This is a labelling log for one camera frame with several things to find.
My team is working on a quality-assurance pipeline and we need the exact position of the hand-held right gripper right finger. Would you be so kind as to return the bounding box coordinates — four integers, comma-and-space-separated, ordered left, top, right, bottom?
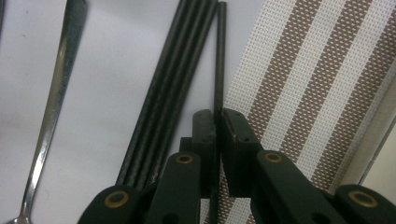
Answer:
220, 107, 264, 199

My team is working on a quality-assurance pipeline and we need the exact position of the bundle of black chopsticks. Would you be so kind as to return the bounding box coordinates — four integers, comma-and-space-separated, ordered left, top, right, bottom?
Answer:
115, 0, 219, 190

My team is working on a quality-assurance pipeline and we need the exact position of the pale table cover sheet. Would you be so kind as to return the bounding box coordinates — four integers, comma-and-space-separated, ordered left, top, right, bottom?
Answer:
0, 0, 265, 224

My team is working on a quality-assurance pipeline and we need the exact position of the single black chopstick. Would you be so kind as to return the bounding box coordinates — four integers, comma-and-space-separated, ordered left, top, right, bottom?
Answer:
207, 1, 228, 224

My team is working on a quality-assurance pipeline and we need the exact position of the square white plate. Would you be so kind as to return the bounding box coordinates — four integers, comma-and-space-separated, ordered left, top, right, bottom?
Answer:
337, 90, 396, 189

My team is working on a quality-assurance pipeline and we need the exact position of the striped placemat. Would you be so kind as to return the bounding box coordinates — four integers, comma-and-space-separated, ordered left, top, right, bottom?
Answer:
199, 0, 396, 224

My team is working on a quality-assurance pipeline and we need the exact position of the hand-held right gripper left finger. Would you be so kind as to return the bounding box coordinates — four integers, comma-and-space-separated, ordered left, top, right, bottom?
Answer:
180, 108, 219, 199

